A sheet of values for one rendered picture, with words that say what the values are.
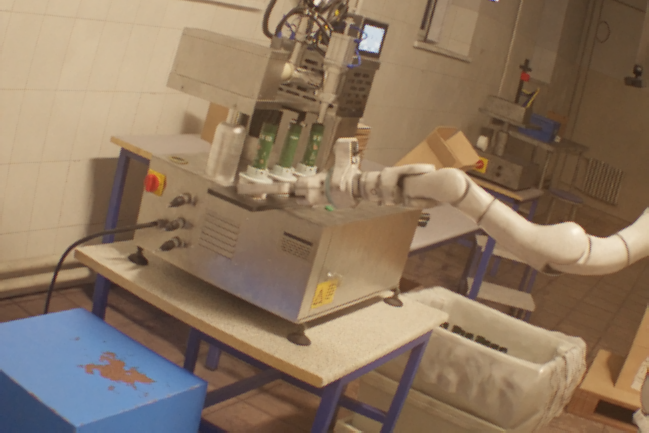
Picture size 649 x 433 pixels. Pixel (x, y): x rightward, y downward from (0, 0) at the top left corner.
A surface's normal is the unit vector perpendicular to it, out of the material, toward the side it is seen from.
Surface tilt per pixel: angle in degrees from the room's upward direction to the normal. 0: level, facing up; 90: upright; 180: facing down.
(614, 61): 90
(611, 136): 90
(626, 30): 90
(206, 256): 90
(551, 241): 63
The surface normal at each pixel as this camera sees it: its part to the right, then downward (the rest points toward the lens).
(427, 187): -0.45, 0.04
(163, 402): 0.86, 0.32
